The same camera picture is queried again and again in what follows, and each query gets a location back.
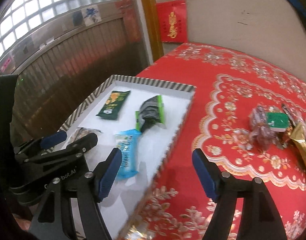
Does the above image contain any purple candy bag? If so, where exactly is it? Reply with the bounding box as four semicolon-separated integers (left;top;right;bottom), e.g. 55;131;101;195
249;105;277;151

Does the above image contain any green white small box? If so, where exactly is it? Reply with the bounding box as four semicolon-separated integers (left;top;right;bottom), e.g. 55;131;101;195
266;112;291;132

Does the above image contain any dark brown chocolate bar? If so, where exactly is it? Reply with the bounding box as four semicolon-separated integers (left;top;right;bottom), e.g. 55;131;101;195
281;103;297;127

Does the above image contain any clear nut snack packet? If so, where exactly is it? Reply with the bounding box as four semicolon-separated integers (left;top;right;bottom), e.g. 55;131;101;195
68;127;102;145

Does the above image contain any light blue snack packet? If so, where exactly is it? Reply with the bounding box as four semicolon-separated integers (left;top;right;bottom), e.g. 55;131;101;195
114;129;142;180

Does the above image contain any dark green snack packet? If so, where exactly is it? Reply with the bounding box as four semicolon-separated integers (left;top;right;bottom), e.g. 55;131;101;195
97;90;131;120

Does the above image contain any brown metal gate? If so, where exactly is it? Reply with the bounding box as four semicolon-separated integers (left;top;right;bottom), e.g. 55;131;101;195
0;8;148;144

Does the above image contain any striped white snack tray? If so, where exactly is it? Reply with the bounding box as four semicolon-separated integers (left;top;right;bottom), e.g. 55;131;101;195
61;75;195;239

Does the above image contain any black green snack packet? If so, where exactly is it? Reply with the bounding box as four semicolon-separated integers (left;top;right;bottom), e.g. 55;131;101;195
135;95;165;133

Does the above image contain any red floral tablecloth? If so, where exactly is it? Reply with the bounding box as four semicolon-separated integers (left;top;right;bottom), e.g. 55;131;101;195
130;43;306;239

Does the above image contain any lower red paper poster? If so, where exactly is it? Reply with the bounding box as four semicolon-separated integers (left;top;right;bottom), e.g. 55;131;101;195
156;0;188;43

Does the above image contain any wooden door frame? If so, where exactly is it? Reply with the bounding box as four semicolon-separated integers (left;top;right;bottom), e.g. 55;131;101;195
141;0;164;62

